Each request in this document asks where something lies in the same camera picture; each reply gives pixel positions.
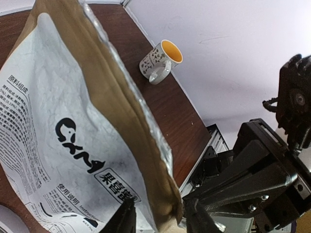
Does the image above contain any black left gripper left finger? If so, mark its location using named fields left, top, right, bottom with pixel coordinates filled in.
left=100, top=198, right=137, bottom=233

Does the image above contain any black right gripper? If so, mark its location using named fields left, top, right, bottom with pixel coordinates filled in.
left=183, top=118, right=311, bottom=231

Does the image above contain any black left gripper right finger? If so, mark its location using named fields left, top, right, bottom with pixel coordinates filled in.
left=184, top=199, right=221, bottom=233

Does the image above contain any dog food bag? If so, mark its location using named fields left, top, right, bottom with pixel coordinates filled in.
left=0, top=0, right=183, bottom=233

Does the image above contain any grey double pet feeder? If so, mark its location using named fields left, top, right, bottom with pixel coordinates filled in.
left=0, top=205, right=29, bottom=233

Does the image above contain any patterned mug yellow inside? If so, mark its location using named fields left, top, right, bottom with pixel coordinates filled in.
left=139, top=39, right=183, bottom=85

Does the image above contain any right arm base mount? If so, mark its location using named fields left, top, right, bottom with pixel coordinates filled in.
left=189, top=124, right=233, bottom=191

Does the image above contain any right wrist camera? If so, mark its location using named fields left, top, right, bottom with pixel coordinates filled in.
left=262, top=54, right=311, bottom=151

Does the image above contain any right aluminium frame post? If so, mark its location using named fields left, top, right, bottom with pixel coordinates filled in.
left=120, top=0, right=131, bottom=8

